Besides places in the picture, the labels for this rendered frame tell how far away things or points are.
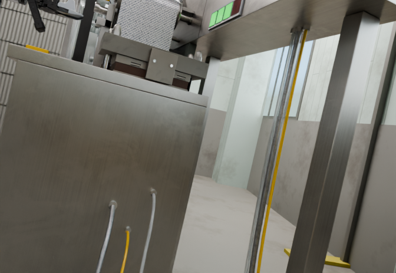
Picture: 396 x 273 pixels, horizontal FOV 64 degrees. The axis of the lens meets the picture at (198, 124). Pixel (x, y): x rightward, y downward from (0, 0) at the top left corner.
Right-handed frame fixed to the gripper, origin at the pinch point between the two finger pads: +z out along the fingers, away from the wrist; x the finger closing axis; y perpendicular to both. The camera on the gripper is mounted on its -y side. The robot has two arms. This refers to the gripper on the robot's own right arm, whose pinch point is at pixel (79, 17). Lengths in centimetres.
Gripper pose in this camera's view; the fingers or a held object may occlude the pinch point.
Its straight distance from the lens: 137.5
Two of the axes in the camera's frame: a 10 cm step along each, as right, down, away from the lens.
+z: 9.1, 2.1, 3.7
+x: -3.6, -0.8, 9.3
